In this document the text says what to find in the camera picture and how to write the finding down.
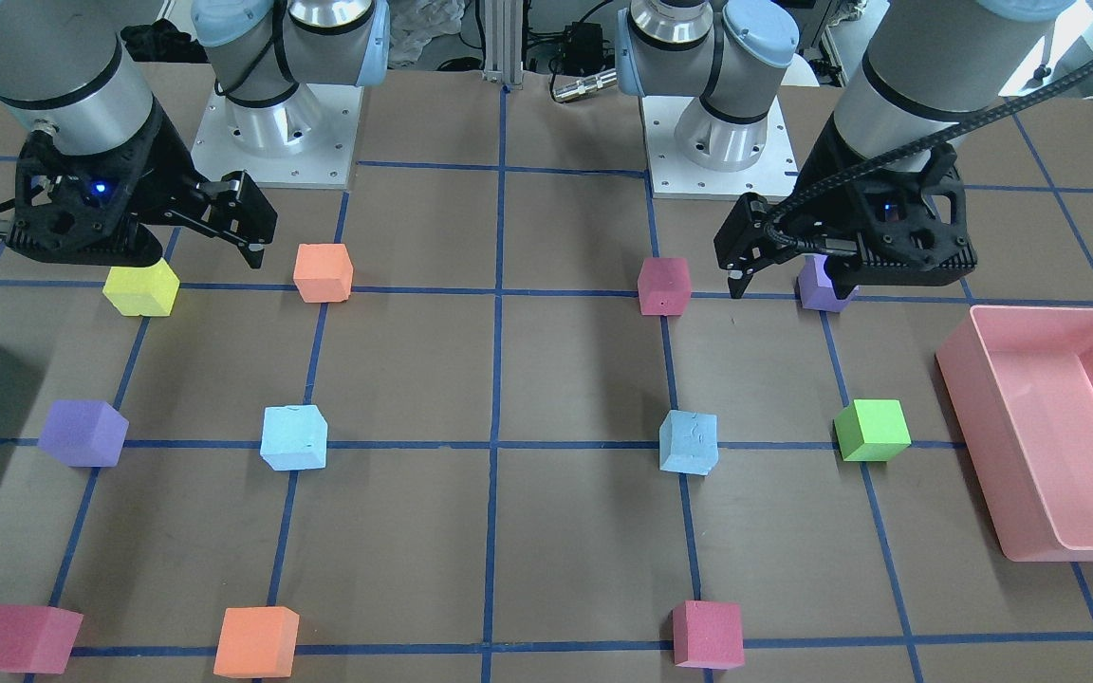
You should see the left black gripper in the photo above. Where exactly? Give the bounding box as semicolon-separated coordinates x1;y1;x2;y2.
713;143;977;301

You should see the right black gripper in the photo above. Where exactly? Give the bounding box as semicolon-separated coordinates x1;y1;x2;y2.
5;101;278;269

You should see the light blue foam block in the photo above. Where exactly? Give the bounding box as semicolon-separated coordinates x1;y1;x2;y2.
259;405;328;471

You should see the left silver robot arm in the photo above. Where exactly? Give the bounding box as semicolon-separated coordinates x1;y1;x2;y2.
616;1;1067;299

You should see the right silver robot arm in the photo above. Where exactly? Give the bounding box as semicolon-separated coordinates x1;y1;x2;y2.
0;1;390;268

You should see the dark pink foam block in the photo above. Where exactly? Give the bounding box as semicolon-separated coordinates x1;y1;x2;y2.
637;258;693;317
671;600;747;671
0;604;83;674

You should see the purple foam block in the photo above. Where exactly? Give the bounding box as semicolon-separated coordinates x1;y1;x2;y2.
36;399;129;467
795;254;861;314

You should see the orange foam block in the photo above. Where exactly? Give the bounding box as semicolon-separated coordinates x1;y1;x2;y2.
213;607;299;679
292;243;353;304

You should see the yellow foam block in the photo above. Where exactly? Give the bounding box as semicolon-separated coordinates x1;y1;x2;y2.
102;259;179;317

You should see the green foam block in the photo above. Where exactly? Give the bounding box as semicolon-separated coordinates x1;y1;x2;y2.
833;398;912;462

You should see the black power adapter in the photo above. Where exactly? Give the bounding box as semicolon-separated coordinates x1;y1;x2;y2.
560;22;604;75

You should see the pink plastic bin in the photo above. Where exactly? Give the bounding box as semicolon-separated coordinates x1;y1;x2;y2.
936;305;1093;562

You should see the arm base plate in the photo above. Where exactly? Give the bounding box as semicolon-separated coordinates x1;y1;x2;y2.
640;97;799;202
190;83;367;190

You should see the aluminium frame post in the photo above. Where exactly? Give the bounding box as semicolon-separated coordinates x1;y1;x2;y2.
482;0;525;91

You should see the black braided cable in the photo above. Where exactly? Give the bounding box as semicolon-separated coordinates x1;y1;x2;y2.
763;0;1093;255

